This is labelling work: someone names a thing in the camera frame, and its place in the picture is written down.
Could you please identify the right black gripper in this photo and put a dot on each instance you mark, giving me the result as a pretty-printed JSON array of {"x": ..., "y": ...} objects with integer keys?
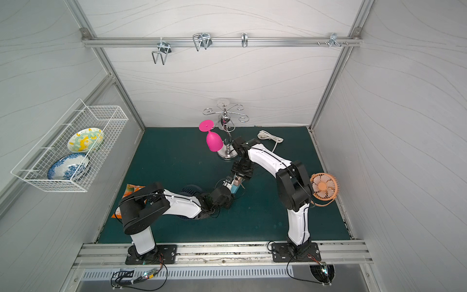
[{"x": 241, "y": 173}]

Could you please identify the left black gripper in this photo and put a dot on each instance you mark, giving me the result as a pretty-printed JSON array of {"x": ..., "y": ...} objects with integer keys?
[{"x": 224, "y": 194}]

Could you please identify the light blue power strip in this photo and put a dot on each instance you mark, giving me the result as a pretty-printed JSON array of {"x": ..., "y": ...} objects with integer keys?
[{"x": 235, "y": 186}]

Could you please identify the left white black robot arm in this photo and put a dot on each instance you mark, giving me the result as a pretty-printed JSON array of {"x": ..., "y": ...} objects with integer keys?
[{"x": 140, "y": 209}]

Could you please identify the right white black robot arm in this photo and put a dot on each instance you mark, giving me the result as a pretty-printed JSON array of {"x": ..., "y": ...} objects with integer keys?
[{"x": 292, "y": 180}]

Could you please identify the chrome glass holder stand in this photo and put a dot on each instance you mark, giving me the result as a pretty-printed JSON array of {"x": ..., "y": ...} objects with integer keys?
[{"x": 225, "y": 111}]

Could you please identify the pink plastic wine glass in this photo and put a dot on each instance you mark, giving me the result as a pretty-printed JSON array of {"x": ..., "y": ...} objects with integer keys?
[{"x": 213, "y": 140}]

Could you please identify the small single metal hook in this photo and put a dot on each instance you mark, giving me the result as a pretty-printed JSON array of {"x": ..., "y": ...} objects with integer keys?
[{"x": 244, "y": 39}]

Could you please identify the middle double metal hook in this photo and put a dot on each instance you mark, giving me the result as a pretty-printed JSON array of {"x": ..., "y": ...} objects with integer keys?
[{"x": 202, "y": 40}]

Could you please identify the double metal hook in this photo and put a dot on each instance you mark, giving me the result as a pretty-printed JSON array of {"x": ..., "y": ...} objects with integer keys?
[
  {"x": 162, "y": 52},
  {"x": 202, "y": 40}
]

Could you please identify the left double metal hook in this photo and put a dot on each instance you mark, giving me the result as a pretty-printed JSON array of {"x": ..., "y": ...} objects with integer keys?
[{"x": 162, "y": 52}]

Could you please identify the yellow green patterned plate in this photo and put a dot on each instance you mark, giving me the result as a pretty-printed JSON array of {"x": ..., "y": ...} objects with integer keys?
[{"x": 85, "y": 140}]

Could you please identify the blue white patterned plate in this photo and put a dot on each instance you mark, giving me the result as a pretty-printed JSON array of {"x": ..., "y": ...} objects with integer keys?
[{"x": 69, "y": 167}]

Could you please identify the aluminium front rail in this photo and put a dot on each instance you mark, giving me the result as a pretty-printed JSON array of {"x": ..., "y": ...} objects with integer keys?
[{"x": 223, "y": 254}]

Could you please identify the aluminium rail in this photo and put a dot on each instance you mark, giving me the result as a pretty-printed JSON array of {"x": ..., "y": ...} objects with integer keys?
[
  {"x": 217, "y": 42},
  {"x": 223, "y": 254}
]

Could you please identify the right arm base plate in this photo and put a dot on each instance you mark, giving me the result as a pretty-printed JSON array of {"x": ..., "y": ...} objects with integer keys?
[{"x": 288, "y": 252}]

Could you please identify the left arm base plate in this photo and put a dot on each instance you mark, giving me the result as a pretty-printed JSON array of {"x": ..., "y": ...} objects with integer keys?
[{"x": 165, "y": 254}]

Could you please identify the right metal hook bracket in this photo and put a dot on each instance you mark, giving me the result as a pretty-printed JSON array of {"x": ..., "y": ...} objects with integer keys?
[{"x": 333, "y": 42}]

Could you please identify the white wire wall basket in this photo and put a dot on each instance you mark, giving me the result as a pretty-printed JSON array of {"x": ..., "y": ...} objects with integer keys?
[{"x": 33, "y": 168}]

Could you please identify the aluminium top rail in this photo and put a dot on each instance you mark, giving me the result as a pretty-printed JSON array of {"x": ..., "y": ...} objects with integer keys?
[{"x": 217, "y": 42}]

